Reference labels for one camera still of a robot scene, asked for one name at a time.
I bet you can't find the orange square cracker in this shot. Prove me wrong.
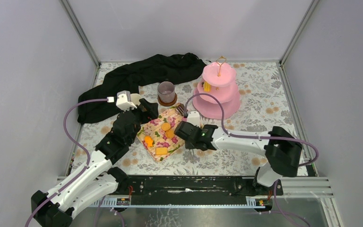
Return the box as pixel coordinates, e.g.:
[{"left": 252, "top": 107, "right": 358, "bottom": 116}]
[{"left": 155, "top": 147, "right": 168, "bottom": 156}]

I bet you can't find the purple mug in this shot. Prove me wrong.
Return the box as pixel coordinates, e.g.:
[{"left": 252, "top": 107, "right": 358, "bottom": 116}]
[{"left": 157, "top": 81, "right": 176, "bottom": 104}]

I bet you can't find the chocolate wafer biscuit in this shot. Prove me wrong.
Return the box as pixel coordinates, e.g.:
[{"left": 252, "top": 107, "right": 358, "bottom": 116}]
[{"left": 176, "top": 104, "right": 185, "bottom": 116}]

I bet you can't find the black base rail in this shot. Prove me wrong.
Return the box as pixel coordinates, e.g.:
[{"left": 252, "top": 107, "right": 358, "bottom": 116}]
[{"left": 110, "top": 175, "right": 284, "bottom": 206}]

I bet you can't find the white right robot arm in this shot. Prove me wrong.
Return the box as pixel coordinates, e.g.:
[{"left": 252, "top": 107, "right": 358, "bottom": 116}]
[{"left": 174, "top": 121, "right": 303, "bottom": 195}]

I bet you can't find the brown round coaster right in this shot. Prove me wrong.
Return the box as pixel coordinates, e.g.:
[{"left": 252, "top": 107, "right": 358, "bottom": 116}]
[{"left": 157, "top": 93, "right": 178, "bottom": 107}]

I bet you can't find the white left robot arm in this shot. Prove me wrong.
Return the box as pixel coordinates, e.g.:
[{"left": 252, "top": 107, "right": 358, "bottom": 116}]
[{"left": 25, "top": 98, "right": 159, "bottom": 227}]

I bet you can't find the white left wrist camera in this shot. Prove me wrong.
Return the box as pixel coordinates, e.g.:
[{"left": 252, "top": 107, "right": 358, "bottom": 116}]
[{"left": 107, "top": 90, "right": 137, "bottom": 112}]

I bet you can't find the round orange cookie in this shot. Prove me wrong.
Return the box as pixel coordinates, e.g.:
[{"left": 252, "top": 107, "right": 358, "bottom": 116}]
[{"left": 161, "top": 122, "right": 172, "bottom": 131}]

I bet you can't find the pink three-tier cake stand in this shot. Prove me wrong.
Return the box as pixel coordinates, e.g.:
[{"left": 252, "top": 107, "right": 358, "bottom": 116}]
[{"left": 192, "top": 56, "right": 240, "bottom": 120}]

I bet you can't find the yellow wafer biscuit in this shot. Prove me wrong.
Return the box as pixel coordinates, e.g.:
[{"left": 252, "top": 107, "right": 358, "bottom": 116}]
[{"left": 202, "top": 81, "right": 212, "bottom": 92}]

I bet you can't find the floral tablecloth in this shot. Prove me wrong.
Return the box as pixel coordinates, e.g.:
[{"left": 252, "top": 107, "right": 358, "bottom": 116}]
[{"left": 69, "top": 62, "right": 297, "bottom": 176}]

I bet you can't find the white paper cup black base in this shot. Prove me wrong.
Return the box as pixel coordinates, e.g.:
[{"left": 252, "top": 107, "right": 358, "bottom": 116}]
[{"left": 130, "top": 93, "right": 141, "bottom": 106}]

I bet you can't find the small orange cookie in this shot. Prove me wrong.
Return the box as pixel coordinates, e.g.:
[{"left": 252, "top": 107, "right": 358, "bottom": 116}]
[{"left": 165, "top": 129, "right": 175, "bottom": 139}]

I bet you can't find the orange fish-shaped cookie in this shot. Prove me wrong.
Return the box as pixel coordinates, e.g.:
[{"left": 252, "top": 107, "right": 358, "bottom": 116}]
[{"left": 144, "top": 136, "right": 154, "bottom": 148}]

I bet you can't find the floral serving tray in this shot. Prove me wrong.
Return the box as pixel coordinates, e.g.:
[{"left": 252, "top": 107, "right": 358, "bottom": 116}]
[{"left": 137, "top": 106, "right": 185, "bottom": 162}]

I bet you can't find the black cloth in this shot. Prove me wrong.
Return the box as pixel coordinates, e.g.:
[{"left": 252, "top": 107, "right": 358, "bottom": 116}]
[{"left": 77, "top": 52, "right": 207, "bottom": 125}]

